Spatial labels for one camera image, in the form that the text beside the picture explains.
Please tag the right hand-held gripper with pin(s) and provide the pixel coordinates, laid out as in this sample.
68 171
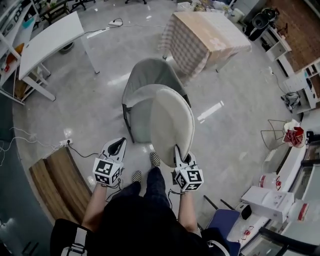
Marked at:
189 179

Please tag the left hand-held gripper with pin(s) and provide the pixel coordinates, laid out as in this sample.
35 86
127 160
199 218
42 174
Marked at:
106 170

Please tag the beige round cushion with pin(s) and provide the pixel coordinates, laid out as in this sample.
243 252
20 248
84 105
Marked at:
172 125

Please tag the grey upholstered chair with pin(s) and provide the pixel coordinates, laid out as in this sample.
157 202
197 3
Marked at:
150 75

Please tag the person's left forearm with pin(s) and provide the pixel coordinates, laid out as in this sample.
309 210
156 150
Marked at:
96 207

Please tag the person's right forearm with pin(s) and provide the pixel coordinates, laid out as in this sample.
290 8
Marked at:
187 212

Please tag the blue seat chair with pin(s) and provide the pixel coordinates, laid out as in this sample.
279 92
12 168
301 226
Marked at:
222 222

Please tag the person's right checkered shoe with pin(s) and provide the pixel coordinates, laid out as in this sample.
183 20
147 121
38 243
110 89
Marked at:
155 159

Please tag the person's checkered shoe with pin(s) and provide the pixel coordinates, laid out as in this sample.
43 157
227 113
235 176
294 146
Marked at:
137 176
155 159

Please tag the person's left checkered shoe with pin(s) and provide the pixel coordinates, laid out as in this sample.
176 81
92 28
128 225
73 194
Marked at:
137 176

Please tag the white power strip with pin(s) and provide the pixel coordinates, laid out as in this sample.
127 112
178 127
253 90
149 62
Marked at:
66 142
114 23

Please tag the brown wooden boards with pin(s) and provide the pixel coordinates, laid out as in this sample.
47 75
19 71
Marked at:
60 185

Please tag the person's black clothing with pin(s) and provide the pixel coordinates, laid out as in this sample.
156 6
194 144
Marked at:
140 220

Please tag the white cardboard box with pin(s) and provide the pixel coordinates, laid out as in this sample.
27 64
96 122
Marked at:
267 202

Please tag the round robot vacuum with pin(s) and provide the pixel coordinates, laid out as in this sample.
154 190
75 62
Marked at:
67 47

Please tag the red and white bag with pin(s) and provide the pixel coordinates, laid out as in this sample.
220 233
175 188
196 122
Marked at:
295 135

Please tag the table with checked tablecloth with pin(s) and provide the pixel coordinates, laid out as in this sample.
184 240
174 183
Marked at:
205 42

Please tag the white desk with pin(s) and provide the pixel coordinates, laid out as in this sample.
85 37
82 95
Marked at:
50 42

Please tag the white metal shelf rack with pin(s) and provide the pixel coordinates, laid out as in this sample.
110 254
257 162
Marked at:
12 50

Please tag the white low cabinet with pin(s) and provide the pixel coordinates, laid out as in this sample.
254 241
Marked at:
277 50

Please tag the white waste bin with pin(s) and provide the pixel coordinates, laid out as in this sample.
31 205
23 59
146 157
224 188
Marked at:
237 15

